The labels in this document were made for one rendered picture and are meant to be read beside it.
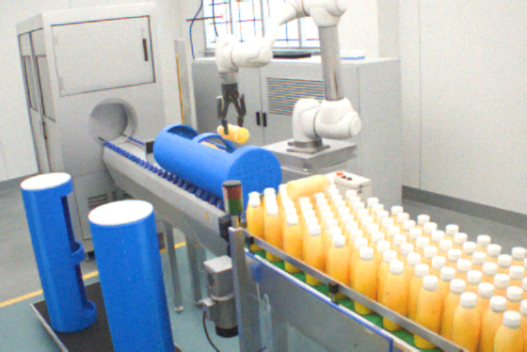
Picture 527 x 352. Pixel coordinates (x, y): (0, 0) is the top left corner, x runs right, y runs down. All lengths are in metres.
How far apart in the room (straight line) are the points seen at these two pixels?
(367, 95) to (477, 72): 1.19
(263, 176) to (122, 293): 0.80
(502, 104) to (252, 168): 2.75
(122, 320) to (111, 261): 0.29
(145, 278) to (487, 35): 3.38
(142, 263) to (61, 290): 0.95
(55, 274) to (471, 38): 3.62
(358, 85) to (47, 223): 2.23
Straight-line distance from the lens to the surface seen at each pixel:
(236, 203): 1.75
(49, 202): 2.93
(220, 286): 2.11
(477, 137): 4.76
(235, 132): 2.36
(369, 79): 3.87
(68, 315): 3.19
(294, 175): 2.82
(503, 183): 4.74
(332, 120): 2.67
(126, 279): 2.28
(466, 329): 1.39
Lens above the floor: 1.77
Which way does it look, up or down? 16 degrees down
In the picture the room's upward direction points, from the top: 4 degrees counter-clockwise
